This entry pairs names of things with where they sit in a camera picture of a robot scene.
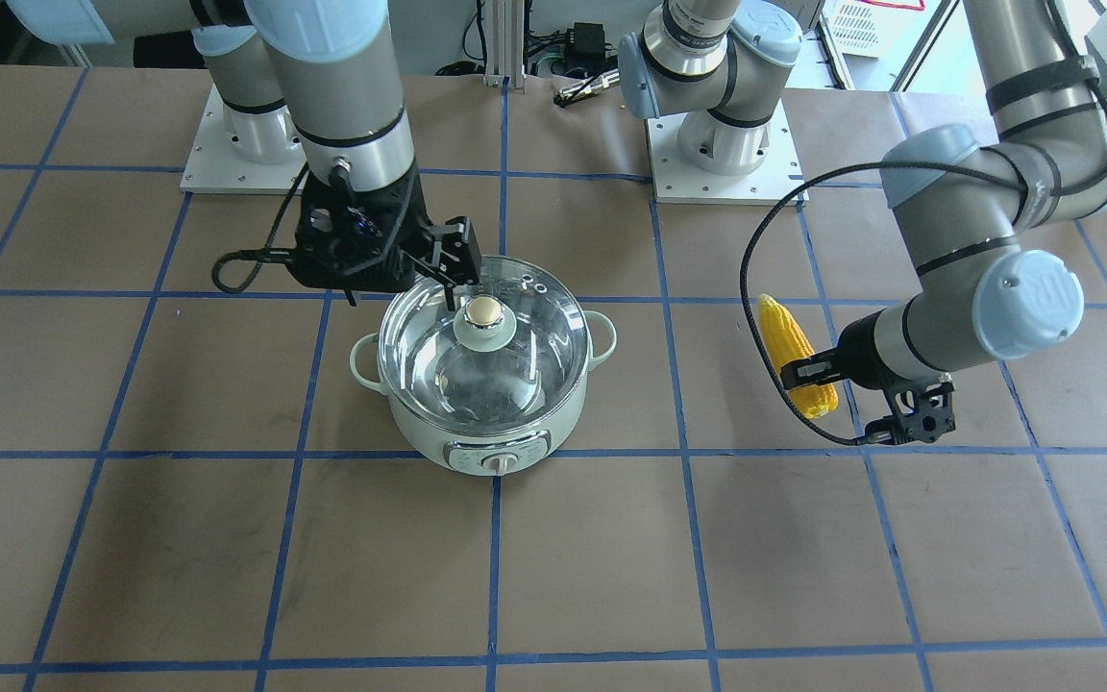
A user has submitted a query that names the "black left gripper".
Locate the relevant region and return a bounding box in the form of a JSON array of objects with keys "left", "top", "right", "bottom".
[{"left": 780, "top": 357, "right": 956, "bottom": 444}]

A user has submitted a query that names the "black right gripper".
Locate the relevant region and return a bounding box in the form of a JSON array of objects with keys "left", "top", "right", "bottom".
[{"left": 291, "top": 163, "right": 480, "bottom": 310}]

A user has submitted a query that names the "yellow corn cob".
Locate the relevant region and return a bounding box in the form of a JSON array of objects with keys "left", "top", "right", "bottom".
[{"left": 757, "top": 295, "right": 840, "bottom": 419}]

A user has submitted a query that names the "glass pot lid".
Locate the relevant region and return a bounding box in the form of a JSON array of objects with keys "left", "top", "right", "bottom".
[{"left": 377, "top": 256, "right": 590, "bottom": 426}]

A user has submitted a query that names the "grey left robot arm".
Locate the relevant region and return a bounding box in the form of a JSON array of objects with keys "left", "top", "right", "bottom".
[{"left": 739, "top": 1, "right": 1107, "bottom": 446}]

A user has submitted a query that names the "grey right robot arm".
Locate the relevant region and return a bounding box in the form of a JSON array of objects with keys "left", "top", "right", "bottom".
[{"left": 12, "top": 1, "right": 482, "bottom": 298}]

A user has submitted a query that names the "pale green electric pot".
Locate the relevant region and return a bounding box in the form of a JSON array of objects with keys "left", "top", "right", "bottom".
[{"left": 350, "top": 256, "right": 618, "bottom": 476}]

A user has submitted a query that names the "black power adapter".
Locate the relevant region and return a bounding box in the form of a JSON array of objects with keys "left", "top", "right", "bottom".
[{"left": 565, "top": 21, "right": 609, "bottom": 62}]

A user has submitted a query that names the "white perforated basket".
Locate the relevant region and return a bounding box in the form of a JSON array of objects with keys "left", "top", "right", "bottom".
[{"left": 826, "top": 1, "right": 900, "bottom": 59}]

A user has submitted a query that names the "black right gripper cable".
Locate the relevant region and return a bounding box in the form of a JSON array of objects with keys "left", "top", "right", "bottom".
[{"left": 211, "top": 163, "right": 362, "bottom": 295}]

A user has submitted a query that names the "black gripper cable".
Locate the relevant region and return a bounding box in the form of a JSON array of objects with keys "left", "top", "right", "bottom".
[
  {"left": 741, "top": 58, "right": 1107, "bottom": 447},
  {"left": 211, "top": 163, "right": 362, "bottom": 295}
]

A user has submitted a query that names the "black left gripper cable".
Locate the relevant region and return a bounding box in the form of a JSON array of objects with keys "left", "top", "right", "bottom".
[{"left": 741, "top": 58, "right": 1107, "bottom": 447}]

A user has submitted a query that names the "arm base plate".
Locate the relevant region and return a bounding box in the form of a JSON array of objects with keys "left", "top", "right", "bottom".
[
  {"left": 645, "top": 101, "right": 803, "bottom": 207},
  {"left": 180, "top": 87, "right": 306, "bottom": 194}
]

